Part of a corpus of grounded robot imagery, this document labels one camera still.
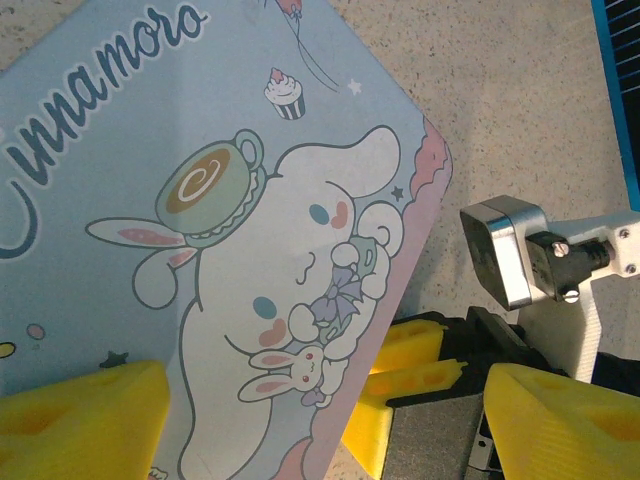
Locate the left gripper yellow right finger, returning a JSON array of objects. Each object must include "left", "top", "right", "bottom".
[{"left": 484, "top": 363, "right": 640, "bottom": 480}]

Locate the light blue cartoon tin box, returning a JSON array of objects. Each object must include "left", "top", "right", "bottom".
[{"left": 0, "top": 0, "right": 454, "bottom": 480}]

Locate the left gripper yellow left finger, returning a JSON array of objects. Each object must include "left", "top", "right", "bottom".
[{"left": 0, "top": 359, "right": 171, "bottom": 480}]

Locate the blue table border strip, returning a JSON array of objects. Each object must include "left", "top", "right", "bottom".
[{"left": 591, "top": 0, "right": 640, "bottom": 197}]

